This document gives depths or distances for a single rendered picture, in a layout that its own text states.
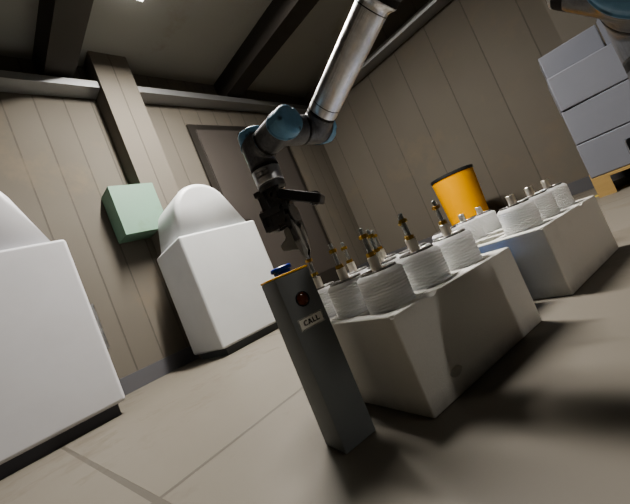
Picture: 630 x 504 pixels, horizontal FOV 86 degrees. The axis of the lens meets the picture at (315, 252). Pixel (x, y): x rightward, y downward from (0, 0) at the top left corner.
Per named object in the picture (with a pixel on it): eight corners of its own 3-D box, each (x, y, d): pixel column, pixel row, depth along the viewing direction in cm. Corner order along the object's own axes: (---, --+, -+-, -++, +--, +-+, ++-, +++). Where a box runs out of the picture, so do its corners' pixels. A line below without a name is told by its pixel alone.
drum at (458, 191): (503, 223, 332) (476, 163, 335) (495, 230, 300) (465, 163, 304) (462, 238, 358) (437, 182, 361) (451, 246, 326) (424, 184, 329)
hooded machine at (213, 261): (259, 329, 305) (208, 204, 311) (298, 318, 266) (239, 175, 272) (193, 364, 257) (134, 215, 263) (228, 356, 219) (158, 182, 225)
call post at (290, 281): (377, 430, 59) (308, 265, 61) (347, 455, 56) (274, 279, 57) (354, 422, 65) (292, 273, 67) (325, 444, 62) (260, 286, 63)
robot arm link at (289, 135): (306, 102, 83) (282, 128, 91) (271, 100, 76) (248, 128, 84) (319, 131, 83) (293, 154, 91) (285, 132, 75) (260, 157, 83)
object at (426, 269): (419, 341, 74) (386, 264, 74) (445, 322, 79) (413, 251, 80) (456, 339, 66) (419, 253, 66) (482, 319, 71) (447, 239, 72)
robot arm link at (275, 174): (283, 166, 92) (270, 160, 84) (289, 181, 92) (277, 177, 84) (259, 178, 94) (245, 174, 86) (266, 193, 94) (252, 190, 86)
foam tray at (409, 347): (542, 320, 75) (509, 246, 76) (435, 419, 55) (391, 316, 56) (416, 328, 109) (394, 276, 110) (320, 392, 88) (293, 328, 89)
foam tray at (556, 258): (619, 248, 104) (594, 194, 105) (573, 295, 83) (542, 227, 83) (499, 273, 137) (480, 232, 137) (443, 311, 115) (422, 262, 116)
